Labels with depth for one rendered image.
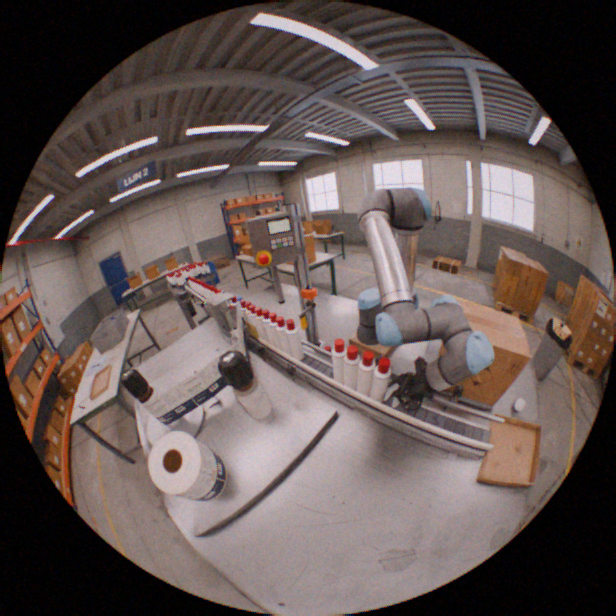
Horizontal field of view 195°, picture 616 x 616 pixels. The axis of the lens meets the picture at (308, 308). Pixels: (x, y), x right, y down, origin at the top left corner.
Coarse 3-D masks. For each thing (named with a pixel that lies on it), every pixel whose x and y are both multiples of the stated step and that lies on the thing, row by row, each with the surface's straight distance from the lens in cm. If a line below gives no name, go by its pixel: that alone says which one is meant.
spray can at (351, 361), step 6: (348, 348) 54; (354, 348) 55; (348, 354) 55; (354, 354) 54; (348, 360) 56; (354, 360) 56; (348, 366) 57; (354, 366) 57; (348, 372) 59; (354, 372) 59; (348, 378) 62; (354, 378) 62; (348, 384) 65; (354, 384) 65; (354, 390) 68
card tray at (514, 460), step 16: (496, 416) 88; (496, 432) 87; (512, 432) 93; (528, 432) 100; (496, 448) 85; (512, 448) 91; (528, 448) 98; (496, 464) 84; (512, 464) 89; (528, 464) 96; (480, 480) 77; (496, 480) 78; (512, 480) 89; (528, 480) 96
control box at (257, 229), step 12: (264, 216) 66; (276, 216) 66; (252, 228) 66; (264, 228) 66; (252, 240) 66; (264, 240) 66; (264, 252) 66; (276, 252) 67; (288, 252) 67; (276, 264) 68
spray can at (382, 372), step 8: (384, 360) 52; (376, 368) 55; (384, 368) 51; (376, 376) 54; (384, 376) 54; (376, 384) 57; (384, 384) 56; (376, 392) 60; (384, 392) 61; (376, 400) 64
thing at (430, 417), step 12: (252, 336) 103; (288, 360) 82; (312, 360) 80; (324, 372) 75; (384, 396) 69; (396, 408) 68; (420, 408) 70; (420, 420) 68; (432, 420) 70; (444, 420) 71; (432, 432) 68; (456, 432) 72; (468, 432) 74; (480, 432) 77
